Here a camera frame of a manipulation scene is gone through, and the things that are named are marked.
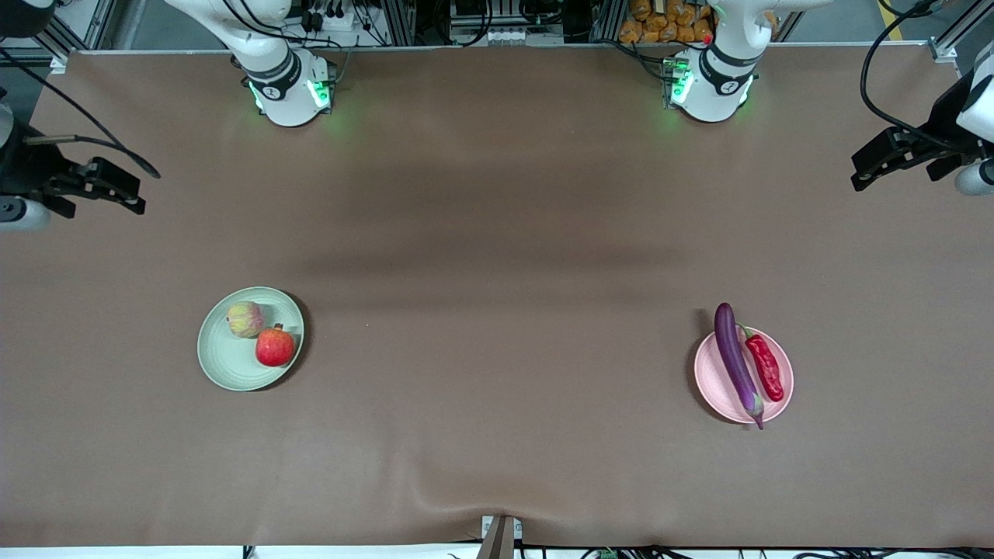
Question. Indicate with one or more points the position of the yellow pink peach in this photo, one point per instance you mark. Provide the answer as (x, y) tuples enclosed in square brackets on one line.
[(245, 320)]

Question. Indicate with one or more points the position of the pale green round plate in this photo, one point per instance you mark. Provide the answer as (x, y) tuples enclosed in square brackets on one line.
[(229, 365)]

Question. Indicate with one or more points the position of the brown table mat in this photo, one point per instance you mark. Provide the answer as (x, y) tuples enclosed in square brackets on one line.
[(497, 442)]

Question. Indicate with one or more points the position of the grey table edge bracket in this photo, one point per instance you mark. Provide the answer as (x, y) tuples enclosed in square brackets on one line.
[(499, 537)]

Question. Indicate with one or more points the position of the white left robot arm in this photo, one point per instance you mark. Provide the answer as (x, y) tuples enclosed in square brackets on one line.
[(718, 93)]

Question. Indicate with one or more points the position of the red pomegranate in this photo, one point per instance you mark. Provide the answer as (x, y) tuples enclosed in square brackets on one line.
[(275, 348)]

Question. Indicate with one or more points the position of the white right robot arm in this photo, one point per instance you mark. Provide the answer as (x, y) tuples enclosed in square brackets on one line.
[(287, 101)]

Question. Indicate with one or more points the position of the orange snack bags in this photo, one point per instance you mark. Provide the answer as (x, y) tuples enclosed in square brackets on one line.
[(660, 19)]

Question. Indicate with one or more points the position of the pink round plate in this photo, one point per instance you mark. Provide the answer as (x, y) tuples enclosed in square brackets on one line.
[(714, 373)]

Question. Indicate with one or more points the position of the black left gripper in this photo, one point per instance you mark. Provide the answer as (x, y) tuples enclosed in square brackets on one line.
[(940, 129)]

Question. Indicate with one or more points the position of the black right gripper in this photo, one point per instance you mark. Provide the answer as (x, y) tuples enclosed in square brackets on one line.
[(23, 171)]

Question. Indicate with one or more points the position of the red chili pepper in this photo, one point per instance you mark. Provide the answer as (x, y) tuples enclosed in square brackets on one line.
[(765, 369)]

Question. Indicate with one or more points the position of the white power strip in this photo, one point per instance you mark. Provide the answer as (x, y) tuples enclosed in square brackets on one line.
[(330, 17)]

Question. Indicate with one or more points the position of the purple eggplant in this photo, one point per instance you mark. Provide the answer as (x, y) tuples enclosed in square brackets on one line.
[(734, 357)]

